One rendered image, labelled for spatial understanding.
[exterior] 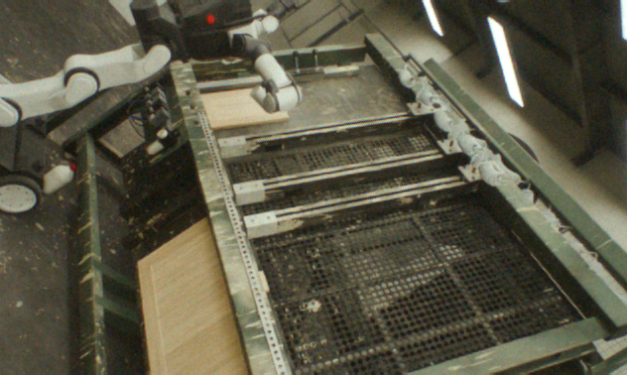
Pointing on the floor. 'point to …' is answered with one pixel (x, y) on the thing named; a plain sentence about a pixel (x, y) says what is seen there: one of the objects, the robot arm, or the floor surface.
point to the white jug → (60, 176)
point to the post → (69, 111)
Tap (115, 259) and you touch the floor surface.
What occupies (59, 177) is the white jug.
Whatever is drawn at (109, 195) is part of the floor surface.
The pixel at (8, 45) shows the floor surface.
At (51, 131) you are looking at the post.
